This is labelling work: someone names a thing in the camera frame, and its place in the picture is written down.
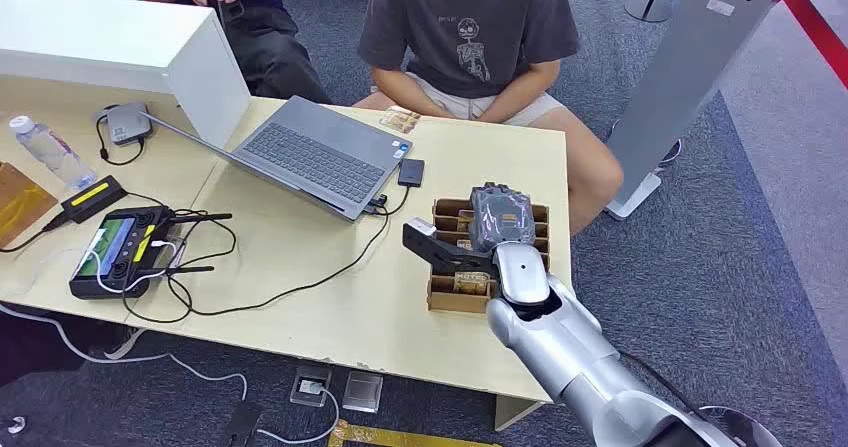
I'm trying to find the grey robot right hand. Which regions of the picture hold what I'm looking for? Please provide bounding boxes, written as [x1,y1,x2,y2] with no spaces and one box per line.
[468,181,537,253]

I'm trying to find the brown hotel card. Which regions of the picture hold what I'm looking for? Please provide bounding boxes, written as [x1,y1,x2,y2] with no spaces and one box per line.
[453,270,492,297]

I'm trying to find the person in dark clothes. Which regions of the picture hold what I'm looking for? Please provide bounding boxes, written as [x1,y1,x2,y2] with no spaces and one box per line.
[117,0,334,106]

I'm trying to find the brown cardboard card holder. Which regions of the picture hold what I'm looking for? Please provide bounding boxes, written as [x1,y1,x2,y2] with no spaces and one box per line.
[426,196,552,316]

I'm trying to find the patterned card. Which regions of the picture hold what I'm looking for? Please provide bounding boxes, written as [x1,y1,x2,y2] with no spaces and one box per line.
[379,105,423,136]

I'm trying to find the person in grey shirt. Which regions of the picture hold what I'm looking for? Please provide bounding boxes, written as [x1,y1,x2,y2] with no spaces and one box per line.
[352,0,625,237]

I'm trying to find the black external drive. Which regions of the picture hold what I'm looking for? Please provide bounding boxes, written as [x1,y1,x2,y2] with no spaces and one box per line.
[396,157,427,189]

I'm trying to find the white desk box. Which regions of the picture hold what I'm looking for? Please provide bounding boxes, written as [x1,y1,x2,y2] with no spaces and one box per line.
[0,0,252,151]

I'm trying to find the grey laptop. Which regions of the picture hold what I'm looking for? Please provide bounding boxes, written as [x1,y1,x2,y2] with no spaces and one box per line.
[138,94,414,223]

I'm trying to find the clear plastic water bottle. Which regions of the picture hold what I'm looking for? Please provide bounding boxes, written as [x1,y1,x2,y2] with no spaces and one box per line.
[8,114,99,192]

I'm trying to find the metal floor plate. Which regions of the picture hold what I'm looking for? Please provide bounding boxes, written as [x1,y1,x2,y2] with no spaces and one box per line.
[341,370,385,415]

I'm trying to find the black yellow-striped power pack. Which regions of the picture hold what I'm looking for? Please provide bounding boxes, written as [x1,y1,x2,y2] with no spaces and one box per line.
[60,174,128,225]

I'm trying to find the grey metal pillar stand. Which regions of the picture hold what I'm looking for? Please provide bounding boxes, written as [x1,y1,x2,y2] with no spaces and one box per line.
[603,0,790,223]

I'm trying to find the yellow floor tape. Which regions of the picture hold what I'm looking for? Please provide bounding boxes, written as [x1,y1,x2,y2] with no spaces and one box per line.
[327,418,506,447]

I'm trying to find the floor socket box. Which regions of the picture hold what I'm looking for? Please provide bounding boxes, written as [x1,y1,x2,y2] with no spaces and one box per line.
[288,363,333,410]

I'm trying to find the brown cardboard box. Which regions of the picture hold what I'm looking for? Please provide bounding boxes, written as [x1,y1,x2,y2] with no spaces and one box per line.
[0,161,60,249]

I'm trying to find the black remote controller with screen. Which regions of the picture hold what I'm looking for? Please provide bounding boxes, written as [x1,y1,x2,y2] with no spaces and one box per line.
[68,204,234,302]

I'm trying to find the black floor cover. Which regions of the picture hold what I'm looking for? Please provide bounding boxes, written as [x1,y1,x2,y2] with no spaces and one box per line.
[221,400,266,447]

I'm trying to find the red barrier belt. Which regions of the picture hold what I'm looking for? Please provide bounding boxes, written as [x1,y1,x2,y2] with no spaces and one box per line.
[773,0,848,92]

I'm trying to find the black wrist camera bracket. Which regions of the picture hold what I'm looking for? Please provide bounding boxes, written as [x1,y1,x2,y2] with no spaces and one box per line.
[401,221,499,278]

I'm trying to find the short black drive cable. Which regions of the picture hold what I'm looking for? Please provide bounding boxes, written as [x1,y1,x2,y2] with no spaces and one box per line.
[366,185,413,218]

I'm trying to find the black hub cable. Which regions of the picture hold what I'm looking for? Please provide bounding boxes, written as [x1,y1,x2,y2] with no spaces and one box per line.
[95,111,146,168]

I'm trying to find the long black cable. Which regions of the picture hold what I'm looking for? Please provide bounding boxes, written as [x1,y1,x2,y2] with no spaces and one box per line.
[121,204,393,326]

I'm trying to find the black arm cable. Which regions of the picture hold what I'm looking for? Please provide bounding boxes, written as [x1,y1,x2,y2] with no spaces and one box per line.
[617,349,705,420]

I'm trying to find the white socket cable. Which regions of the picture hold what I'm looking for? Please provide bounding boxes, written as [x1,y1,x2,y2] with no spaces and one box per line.
[255,382,342,447]

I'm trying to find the black power pack cable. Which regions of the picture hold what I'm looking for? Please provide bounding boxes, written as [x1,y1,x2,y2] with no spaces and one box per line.
[0,210,72,255]

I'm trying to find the white controller cable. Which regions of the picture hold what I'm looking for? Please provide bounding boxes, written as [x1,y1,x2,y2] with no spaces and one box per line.
[84,227,181,296]

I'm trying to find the white floor cable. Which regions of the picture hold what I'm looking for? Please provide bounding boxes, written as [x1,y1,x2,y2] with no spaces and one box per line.
[0,302,250,403]

